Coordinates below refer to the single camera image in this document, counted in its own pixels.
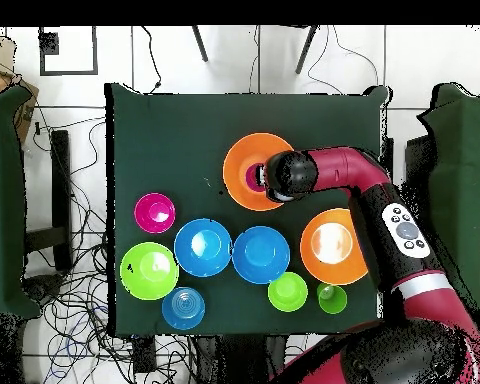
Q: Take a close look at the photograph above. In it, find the large orange plastic bowl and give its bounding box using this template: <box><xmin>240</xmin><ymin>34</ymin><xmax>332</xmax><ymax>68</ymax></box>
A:
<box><xmin>299</xmin><ymin>207</ymin><xmax>370</xmax><ymax>286</ymax></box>
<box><xmin>222</xmin><ymin>132</ymin><xmax>296</xmax><ymax>212</ymax></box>

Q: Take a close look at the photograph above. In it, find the purple plastic cup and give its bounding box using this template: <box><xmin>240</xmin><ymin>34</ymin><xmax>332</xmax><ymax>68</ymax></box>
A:
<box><xmin>244</xmin><ymin>162</ymin><xmax>268</xmax><ymax>192</ymax></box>

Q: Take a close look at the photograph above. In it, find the blue plastic bowl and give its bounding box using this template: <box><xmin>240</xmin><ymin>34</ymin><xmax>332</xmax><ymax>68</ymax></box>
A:
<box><xmin>231</xmin><ymin>225</ymin><xmax>292</xmax><ymax>286</ymax></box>
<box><xmin>173</xmin><ymin>218</ymin><xmax>233</xmax><ymax>278</ymax></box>

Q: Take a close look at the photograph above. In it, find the small pink plastic bowl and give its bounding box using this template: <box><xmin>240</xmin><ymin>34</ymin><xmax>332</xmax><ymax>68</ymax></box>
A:
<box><xmin>134</xmin><ymin>192</ymin><xmax>177</xmax><ymax>234</ymax></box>

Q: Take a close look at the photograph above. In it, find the small green plastic bowl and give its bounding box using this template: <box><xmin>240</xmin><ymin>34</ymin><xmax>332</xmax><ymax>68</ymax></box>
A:
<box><xmin>267</xmin><ymin>271</ymin><xmax>309</xmax><ymax>313</ymax></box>

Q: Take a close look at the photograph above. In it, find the dark green table cloth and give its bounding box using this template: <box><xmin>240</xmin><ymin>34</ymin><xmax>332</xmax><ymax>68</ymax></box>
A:
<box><xmin>104</xmin><ymin>82</ymin><xmax>393</xmax><ymax>337</ymax></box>

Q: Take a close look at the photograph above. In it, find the small translucent blue bowl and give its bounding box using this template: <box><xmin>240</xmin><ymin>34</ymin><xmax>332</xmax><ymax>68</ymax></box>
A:
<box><xmin>161</xmin><ymin>286</ymin><xmax>206</xmax><ymax>331</ymax></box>

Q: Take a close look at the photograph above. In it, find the large green plastic bowl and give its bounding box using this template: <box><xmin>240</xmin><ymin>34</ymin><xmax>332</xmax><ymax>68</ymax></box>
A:
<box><xmin>119</xmin><ymin>241</ymin><xmax>180</xmax><ymax>301</ymax></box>

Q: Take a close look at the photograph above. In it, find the green plastic cup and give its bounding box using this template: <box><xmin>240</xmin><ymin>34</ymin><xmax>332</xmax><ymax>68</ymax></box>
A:
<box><xmin>316</xmin><ymin>282</ymin><xmax>349</xmax><ymax>315</ymax></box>

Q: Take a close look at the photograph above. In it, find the black power strip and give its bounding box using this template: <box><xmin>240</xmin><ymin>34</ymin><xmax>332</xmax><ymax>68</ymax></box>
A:
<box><xmin>132</xmin><ymin>336</ymin><xmax>158</xmax><ymax>375</ymax></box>

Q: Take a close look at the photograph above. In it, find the black tripod leg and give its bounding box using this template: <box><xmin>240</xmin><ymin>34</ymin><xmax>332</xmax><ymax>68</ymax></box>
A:
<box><xmin>294</xmin><ymin>25</ymin><xmax>320</xmax><ymax>76</ymax></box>
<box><xmin>190</xmin><ymin>25</ymin><xmax>210</xmax><ymax>64</ymax></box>

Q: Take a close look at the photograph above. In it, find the black floor stand bar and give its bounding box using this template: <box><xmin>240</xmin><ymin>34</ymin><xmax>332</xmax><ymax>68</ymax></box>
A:
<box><xmin>23</xmin><ymin>129</ymin><xmax>74</xmax><ymax>273</ymax></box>

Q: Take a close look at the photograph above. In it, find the black box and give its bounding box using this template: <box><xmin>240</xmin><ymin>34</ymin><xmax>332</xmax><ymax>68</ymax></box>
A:
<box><xmin>403</xmin><ymin>134</ymin><xmax>438</xmax><ymax>191</ymax></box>

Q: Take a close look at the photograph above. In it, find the black stand base with knob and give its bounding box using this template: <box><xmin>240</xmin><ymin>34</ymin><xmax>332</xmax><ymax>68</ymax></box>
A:
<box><xmin>22</xmin><ymin>274</ymin><xmax>66</xmax><ymax>306</ymax></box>

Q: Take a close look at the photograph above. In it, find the green cloth covered table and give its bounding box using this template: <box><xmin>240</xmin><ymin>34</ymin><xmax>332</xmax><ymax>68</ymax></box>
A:
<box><xmin>0</xmin><ymin>85</ymin><xmax>41</xmax><ymax>321</ymax></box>
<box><xmin>417</xmin><ymin>82</ymin><xmax>480</xmax><ymax>313</ymax></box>

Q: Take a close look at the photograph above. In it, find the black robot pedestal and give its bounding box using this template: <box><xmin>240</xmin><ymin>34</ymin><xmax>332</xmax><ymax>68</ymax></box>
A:
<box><xmin>193</xmin><ymin>335</ymin><xmax>289</xmax><ymax>384</ymax></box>

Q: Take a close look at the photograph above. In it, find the thin black floor cable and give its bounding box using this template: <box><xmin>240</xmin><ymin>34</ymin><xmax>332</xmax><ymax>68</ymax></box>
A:
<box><xmin>140</xmin><ymin>25</ymin><xmax>164</xmax><ymax>92</ymax></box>

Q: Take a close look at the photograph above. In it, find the black square frame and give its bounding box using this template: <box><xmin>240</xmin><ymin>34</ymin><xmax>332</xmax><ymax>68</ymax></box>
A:
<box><xmin>38</xmin><ymin>25</ymin><xmax>99</xmax><ymax>77</ymax></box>

